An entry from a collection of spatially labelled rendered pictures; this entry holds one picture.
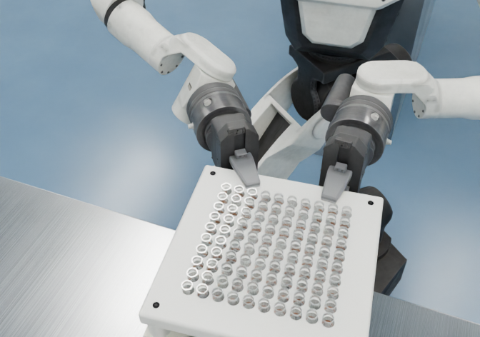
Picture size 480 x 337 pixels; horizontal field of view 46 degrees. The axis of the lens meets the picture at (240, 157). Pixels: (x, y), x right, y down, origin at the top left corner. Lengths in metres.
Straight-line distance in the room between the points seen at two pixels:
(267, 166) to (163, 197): 0.97
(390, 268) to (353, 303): 1.15
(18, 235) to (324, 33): 0.66
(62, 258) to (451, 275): 1.43
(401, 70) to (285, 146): 0.39
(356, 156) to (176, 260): 0.27
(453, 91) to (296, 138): 0.39
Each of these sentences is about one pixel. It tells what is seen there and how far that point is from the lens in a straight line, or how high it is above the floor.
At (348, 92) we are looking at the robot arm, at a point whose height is 1.03.
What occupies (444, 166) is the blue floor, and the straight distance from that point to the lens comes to 2.43.
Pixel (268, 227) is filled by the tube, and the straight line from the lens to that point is 0.70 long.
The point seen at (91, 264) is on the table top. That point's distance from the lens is 0.93.
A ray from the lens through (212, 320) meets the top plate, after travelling 0.63.
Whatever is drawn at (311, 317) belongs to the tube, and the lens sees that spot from 0.65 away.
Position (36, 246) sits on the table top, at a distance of 0.98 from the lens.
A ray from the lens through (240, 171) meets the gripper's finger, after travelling 0.76.
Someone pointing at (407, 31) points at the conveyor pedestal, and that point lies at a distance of 2.19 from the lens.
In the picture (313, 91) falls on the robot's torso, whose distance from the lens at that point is 1.24.
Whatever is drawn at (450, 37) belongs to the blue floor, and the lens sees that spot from 3.28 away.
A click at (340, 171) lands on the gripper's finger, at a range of 0.77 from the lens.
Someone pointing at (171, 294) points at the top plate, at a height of 1.04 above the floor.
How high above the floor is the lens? 1.58
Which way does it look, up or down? 43 degrees down
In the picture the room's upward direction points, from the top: straight up
